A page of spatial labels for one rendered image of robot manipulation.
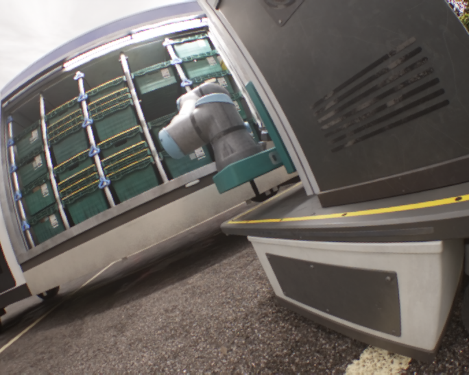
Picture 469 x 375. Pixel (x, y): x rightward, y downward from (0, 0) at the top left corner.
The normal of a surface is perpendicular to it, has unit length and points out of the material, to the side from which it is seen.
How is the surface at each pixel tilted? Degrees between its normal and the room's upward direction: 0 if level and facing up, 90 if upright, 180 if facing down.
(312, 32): 90
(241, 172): 90
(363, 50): 90
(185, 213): 90
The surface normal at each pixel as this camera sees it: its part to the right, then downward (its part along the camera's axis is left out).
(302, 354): -0.42, -0.91
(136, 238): 0.25, -0.11
